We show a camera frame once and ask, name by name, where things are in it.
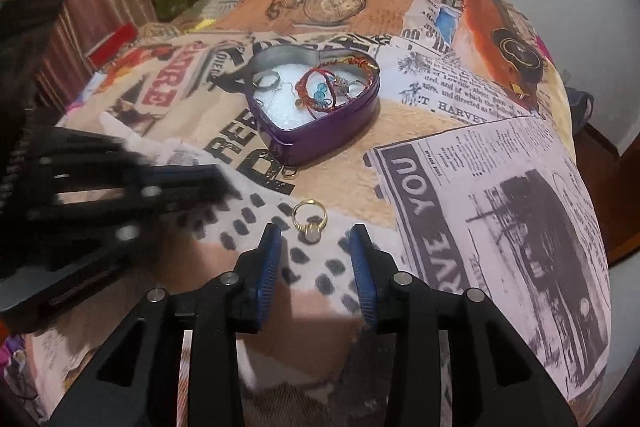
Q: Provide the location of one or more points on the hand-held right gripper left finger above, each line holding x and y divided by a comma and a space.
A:
267, 277

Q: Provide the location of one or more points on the purple heart-shaped tin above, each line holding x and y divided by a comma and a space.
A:
325, 142

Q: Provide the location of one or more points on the red box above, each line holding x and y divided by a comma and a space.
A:
112, 42

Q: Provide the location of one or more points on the small hoop earring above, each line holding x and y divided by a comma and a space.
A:
289, 173

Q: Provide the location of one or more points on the blue bead earring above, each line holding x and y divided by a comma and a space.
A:
318, 96

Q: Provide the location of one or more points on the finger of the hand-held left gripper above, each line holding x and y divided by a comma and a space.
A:
165, 187
100, 237

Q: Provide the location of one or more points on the striped cloth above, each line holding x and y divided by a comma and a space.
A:
227, 4

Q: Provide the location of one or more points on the printed newspaper-pattern blanket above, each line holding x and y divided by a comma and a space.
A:
450, 207

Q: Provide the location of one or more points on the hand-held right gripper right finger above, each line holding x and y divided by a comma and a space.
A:
362, 277

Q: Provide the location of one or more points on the silver hook earring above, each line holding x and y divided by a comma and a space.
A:
291, 93

